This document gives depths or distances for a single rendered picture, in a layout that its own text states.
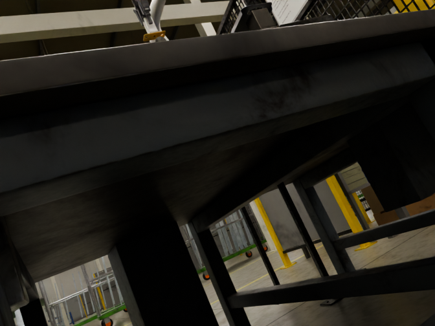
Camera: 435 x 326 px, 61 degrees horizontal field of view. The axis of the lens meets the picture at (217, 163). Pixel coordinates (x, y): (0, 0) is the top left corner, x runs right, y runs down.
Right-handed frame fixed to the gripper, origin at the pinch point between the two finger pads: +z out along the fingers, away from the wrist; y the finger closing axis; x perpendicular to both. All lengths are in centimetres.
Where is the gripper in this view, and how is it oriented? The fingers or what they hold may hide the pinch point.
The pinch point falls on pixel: (150, 27)
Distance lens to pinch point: 148.7
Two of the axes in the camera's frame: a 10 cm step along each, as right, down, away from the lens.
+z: 4.0, 8.9, -2.2
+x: -8.8, 3.0, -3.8
